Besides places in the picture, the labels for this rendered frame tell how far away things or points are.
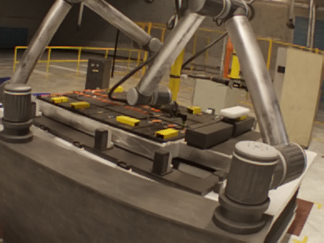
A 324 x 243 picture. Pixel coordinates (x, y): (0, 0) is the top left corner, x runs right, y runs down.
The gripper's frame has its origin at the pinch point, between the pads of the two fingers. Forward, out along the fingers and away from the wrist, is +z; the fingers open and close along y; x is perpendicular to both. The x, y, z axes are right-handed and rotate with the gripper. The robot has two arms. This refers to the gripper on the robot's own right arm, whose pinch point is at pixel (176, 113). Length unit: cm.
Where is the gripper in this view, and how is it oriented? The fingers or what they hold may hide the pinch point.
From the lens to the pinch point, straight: 246.9
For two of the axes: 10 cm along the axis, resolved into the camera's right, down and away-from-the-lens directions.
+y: -5.0, 8.6, -1.3
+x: 6.2, 2.5, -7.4
